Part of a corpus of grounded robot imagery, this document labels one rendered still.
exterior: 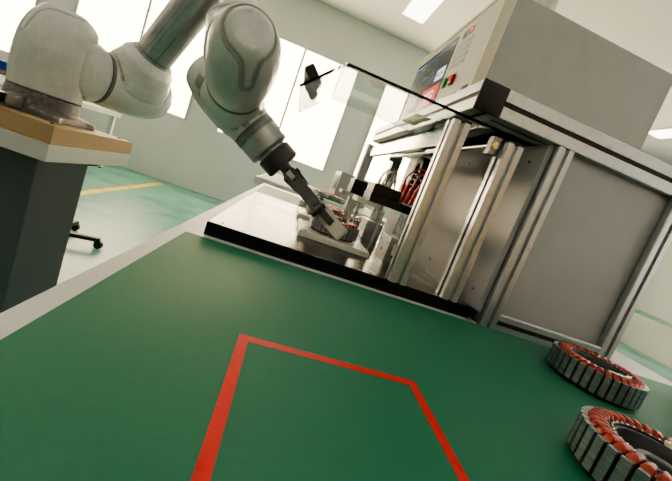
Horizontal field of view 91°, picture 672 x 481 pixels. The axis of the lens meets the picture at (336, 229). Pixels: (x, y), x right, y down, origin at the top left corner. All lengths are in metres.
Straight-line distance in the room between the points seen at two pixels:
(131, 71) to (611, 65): 1.16
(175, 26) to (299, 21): 4.74
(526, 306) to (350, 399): 0.48
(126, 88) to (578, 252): 1.18
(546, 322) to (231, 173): 5.14
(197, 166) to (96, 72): 4.54
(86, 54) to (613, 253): 1.26
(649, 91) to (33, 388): 0.97
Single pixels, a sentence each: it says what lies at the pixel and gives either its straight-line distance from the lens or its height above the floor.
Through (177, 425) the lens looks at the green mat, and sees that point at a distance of 0.21.
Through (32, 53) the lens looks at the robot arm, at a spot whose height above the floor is 0.93.
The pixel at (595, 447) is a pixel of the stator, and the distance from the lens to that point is 0.36.
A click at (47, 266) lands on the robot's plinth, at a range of 1.29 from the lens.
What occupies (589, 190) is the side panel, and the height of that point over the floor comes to 1.03.
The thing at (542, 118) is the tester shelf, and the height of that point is 1.10.
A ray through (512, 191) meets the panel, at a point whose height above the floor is 0.99.
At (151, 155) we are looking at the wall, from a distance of 5.85.
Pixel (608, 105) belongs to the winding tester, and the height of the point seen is 1.21.
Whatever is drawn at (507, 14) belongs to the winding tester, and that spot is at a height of 1.27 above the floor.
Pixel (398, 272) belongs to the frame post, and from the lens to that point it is 0.57.
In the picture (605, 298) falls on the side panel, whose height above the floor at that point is 0.87.
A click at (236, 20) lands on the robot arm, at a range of 0.54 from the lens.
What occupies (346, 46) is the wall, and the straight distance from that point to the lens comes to 5.79.
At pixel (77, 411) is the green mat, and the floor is 0.75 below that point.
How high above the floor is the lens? 0.89
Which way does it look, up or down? 7 degrees down
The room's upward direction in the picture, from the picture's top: 20 degrees clockwise
